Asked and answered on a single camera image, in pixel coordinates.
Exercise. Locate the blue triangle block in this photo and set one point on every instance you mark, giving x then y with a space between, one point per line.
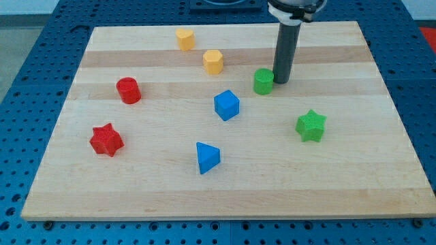
208 157

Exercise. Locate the red star block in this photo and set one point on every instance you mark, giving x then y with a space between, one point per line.
106 140

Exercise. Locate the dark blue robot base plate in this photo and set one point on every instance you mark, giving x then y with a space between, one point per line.
224 5

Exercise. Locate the yellow hexagon block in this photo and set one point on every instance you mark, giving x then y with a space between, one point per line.
213 62

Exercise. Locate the green star block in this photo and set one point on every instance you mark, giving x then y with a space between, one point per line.
310 126

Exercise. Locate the yellow heart block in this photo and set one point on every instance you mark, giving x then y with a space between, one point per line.
185 39

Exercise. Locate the red cylinder block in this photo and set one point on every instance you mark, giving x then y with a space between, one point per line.
128 90

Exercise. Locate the red object at right edge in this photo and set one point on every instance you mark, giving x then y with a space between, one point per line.
429 34

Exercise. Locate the green cylinder block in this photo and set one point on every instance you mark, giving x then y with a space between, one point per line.
263 81

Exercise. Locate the blue cube block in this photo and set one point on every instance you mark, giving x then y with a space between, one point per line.
226 105

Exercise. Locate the wooden board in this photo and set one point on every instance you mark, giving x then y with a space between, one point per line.
151 132

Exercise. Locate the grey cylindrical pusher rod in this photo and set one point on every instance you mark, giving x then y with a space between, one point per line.
284 52

